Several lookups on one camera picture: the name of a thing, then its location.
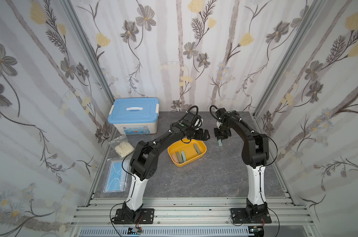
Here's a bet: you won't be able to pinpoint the small circuit board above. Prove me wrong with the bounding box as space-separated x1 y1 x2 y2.
127 227 143 235

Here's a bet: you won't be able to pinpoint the pink folding fruit knife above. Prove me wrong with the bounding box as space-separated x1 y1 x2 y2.
171 153 179 164

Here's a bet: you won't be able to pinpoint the yellow plastic tray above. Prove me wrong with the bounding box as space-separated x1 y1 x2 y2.
167 138 207 167

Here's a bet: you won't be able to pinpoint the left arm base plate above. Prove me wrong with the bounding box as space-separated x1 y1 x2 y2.
111 208 155 225

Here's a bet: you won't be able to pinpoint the blue face mask pack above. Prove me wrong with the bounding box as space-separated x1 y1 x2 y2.
104 160 129 193

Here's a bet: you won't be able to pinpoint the bag of white gloves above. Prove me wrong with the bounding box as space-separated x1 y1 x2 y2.
108 134 134 159

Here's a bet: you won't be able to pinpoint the olive grey folding fruit knife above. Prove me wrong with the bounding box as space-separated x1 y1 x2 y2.
193 143 201 155

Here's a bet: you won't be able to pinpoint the aluminium frame rail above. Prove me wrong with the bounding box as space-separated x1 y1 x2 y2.
68 196 319 237

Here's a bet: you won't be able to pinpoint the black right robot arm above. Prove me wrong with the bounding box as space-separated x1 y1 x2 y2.
210 105 272 225

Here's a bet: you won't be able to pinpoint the blue lid storage box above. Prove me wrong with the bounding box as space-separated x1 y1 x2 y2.
107 97 159 135

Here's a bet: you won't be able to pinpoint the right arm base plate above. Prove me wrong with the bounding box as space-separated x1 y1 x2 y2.
230 208 272 225

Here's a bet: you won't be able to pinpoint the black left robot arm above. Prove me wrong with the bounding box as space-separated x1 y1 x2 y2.
111 105 210 224

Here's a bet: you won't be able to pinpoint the grey-green folding fruit knife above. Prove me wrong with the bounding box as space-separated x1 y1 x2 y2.
176 152 183 164

